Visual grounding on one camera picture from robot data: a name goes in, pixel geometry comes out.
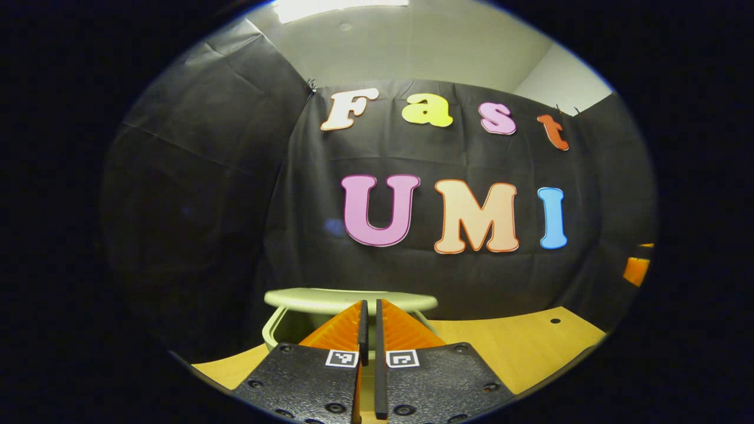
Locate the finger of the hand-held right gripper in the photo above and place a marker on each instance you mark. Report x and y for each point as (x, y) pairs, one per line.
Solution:
(646, 251)
(636, 272)

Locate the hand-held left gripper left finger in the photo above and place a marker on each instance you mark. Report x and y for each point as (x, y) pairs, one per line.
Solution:
(363, 330)

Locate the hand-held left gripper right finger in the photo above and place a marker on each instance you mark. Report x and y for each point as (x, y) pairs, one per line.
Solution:
(380, 377)

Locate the green desktop garbage bin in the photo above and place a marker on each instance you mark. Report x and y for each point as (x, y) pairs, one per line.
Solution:
(306, 299)

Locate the wooden desktop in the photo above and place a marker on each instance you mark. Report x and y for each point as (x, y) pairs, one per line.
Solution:
(518, 347)

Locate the black backdrop cloth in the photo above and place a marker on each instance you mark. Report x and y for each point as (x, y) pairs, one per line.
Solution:
(306, 194)

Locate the ceiling light panel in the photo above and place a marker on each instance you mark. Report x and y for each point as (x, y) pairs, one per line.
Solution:
(336, 7)

